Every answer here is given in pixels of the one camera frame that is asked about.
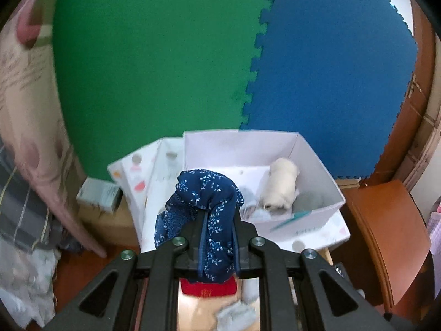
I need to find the cream sock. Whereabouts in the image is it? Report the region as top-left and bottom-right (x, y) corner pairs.
(258, 158), (300, 212)

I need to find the green foam mat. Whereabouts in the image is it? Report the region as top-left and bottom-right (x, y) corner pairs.
(52, 0), (276, 183)

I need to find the white mesh underwear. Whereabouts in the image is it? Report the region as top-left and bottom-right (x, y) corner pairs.
(238, 186), (273, 221)

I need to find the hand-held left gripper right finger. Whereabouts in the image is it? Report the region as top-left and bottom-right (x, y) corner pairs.
(232, 210), (397, 331)

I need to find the small white green box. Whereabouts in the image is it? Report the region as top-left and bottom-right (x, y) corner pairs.
(76, 177), (121, 211)

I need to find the brown cardboard box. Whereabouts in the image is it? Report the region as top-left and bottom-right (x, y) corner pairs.
(77, 198), (142, 249)

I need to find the plaid cloth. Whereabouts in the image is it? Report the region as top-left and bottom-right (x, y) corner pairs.
(0, 145), (66, 249)

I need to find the white crumpled cloth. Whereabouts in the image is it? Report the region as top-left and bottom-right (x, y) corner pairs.
(0, 241), (63, 328)

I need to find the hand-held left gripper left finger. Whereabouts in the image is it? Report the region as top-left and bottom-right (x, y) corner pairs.
(45, 210), (209, 331)

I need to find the pink printed curtain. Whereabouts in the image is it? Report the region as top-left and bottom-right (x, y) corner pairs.
(0, 0), (107, 259)

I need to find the navy floral underwear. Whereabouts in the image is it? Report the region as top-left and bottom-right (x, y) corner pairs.
(154, 169), (244, 285)

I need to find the red underwear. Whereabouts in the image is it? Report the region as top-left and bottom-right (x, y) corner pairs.
(180, 277), (238, 297)

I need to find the white cardboard box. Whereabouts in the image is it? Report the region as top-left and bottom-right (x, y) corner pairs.
(182, 130), (346, 250)

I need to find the brown wooden stool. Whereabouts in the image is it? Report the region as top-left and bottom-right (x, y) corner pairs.
(339, 179), (435, 314)

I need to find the blue foam mat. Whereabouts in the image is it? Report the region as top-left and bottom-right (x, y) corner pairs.
(241, 0), (419, 180)

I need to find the grey hexagon print underwear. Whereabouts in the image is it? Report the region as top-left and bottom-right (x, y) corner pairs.
(215, 300), (257, 331)

